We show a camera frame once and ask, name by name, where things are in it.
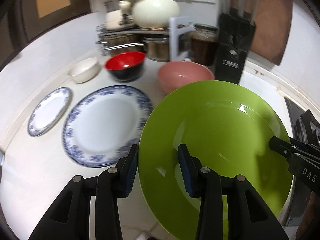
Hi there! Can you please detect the cream ceramic pot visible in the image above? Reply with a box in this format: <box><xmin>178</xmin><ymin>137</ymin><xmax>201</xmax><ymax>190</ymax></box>
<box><xmin>132</xmin><ymin>0</ymin><xmax>180</xmax><ymax>28</ymax></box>

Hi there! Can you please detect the green plate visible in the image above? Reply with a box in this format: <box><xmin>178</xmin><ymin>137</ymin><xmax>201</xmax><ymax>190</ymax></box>
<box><xmin>138</xmin><ymin>81</ymin><xmax>292</xmax><ymax>239</ymax></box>

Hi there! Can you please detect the white corner shelf rack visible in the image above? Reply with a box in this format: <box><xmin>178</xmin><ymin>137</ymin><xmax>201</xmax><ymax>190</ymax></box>
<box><xmin>97</xmin><ymin>16</ymin><xmax>194</xmax><ymax>62</ymax></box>

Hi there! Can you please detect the steel pan left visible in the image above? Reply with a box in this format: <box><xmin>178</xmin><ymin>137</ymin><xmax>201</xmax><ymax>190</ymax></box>
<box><xmin>97</xmin><ymin>34</ymin><xmax>145</xmax><ymax>56</ymax></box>

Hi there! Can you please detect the small cream bowl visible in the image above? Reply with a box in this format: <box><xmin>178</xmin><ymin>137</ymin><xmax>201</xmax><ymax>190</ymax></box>
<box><xmin>68</xmin><ymin>57</ymin><xmax>100</xmax><ymax>83</ymax></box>

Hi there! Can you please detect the person's right hand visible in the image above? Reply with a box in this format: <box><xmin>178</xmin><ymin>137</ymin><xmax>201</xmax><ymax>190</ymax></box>
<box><xmin>296</xmin><ymin>191</ymin><xmax>319</xmax><ymax>239</ymax></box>

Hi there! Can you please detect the black knife block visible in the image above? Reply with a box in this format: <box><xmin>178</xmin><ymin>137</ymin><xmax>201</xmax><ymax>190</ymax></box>
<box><xmin>215</xmin><ymin>8</ymin><xmax>256</xmax><ymax>84</ymax></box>

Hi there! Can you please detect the wooden cutting board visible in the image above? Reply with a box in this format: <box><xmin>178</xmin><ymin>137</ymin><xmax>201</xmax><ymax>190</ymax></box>
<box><xmin>251</xmin><ymin>0</ymin><xmax>293</xmax><ymax>66</ymax></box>

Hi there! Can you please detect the glass jar with dark contents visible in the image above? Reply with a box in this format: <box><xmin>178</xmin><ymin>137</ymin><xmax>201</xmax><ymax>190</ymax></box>
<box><xmin>191</xmin><ymin>23</ymin><xmax>219</xmax><ymax>66</ymax></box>

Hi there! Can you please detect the red and black bowl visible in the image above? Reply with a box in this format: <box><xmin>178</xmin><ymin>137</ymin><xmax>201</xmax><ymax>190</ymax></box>
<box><xmin>104</xmin><ymin>51</ymin><xmax>146</xmax><ymax>82</ymax></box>

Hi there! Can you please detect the large blue floral plate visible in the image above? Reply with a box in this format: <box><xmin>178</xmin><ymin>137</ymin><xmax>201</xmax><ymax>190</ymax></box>
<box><xmin>62</xmin><ymin>85</ymin><xmax>153</xmax><ymax>168</ymax></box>

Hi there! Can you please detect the cream enamel pot with clasp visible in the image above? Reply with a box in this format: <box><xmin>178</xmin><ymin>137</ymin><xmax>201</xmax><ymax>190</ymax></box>
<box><xmin>104</xmin><ymin>0</ymin><xmax>135</xmax><ymax>31</ymax></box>

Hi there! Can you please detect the small blue floral plate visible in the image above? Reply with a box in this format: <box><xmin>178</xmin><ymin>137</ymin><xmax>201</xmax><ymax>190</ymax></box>
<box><xmin>27</xmin><ymin>87</ymin><xmax>73</xmax><ymax>137</ymax></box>

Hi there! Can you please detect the pink bowl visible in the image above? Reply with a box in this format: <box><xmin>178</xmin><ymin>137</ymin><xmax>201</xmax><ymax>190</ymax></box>
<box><xmin>158</xmin><ymin>61</ymin><xmax>215</xmax><ymax>94</ymax></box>

